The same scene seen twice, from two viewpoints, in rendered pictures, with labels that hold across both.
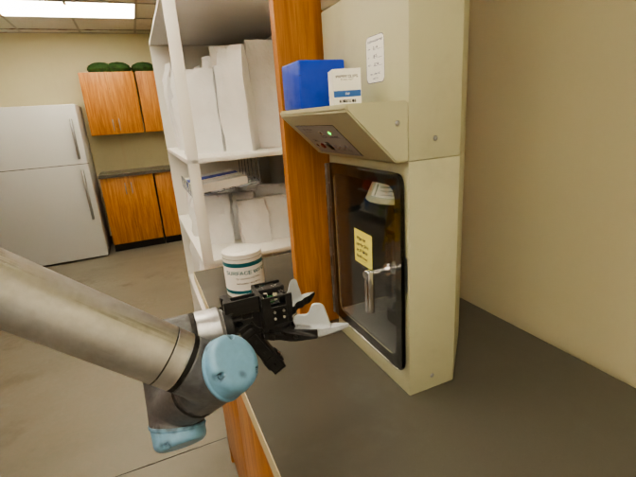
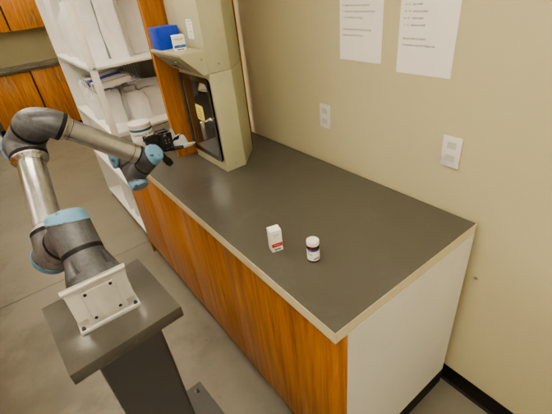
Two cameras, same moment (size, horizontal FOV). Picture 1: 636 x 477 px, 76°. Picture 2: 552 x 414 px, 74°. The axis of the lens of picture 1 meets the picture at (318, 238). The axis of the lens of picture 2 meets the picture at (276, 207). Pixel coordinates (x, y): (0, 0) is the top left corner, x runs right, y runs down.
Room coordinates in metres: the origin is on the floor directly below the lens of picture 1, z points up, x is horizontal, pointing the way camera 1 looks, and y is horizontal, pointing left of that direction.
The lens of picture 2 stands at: (-0.96, -0.05, 1.74)
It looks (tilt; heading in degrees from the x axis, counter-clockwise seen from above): 32 degrees down; 348
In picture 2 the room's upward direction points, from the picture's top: 7 degrees counter-clockwise
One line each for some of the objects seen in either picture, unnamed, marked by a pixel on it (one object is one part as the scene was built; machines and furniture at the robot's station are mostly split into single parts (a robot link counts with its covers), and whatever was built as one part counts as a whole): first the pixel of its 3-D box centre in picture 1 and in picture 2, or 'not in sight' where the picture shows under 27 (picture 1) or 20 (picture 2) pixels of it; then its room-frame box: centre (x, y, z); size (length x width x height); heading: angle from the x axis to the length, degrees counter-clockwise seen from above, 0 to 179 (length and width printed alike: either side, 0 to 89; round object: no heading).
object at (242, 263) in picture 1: (243, 270); (142, 133); (1.30, 0.26, 1.02); 0.13 x 0.13 x 0.15
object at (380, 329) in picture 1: (362, 258); (200, 117); (0.84, -0.09, 1.19); 0.30 x 0.01 x 0.40; 22
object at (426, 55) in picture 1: (413, 189); (218, 83); (0.90, -0.22, 1.33); 0.32 x 0.25 x 0.77; 22
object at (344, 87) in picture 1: (344, 87); (178, 43); (0.78, -0.07, 1.54); 0.05 x 0.05 x 0.06; 6
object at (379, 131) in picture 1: (335, 132); (178, 61); (0.83, -0.05, 1.46); 0.32 x 0.12 x 0.10; 22
